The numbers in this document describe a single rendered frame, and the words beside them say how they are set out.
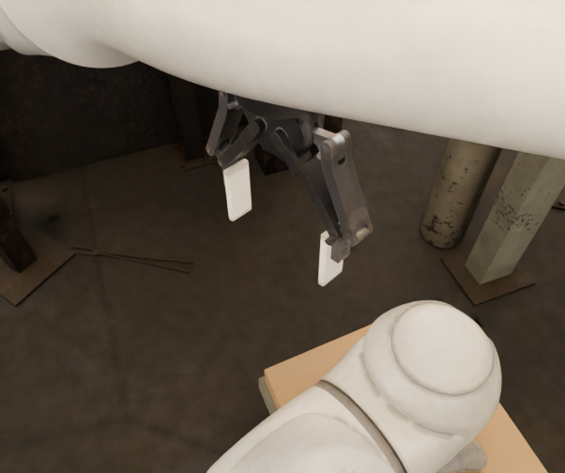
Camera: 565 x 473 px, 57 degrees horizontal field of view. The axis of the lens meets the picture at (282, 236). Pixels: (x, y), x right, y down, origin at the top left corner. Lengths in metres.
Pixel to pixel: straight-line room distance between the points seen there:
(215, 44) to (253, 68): 0.01
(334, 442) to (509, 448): 0.39
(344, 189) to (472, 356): 0.23
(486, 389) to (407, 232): 0.98
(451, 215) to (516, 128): 1.22
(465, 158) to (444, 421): 0.81
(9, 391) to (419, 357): 1.03
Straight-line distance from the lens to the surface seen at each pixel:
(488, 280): 1.45
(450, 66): 0.17
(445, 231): 1.44
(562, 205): 1.72
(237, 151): 0.51
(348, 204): 0.44
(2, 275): 1.56
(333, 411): 0.57
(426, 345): 0.55
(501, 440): 0.84
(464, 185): 1.32
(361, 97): 0.17
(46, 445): 1.29
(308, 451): 0.49
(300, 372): 0.82
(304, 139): 0.43
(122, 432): 1.25
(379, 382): 0.55
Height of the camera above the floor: 1.14
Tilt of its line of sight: 51 degrees down
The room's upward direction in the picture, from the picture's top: straight up
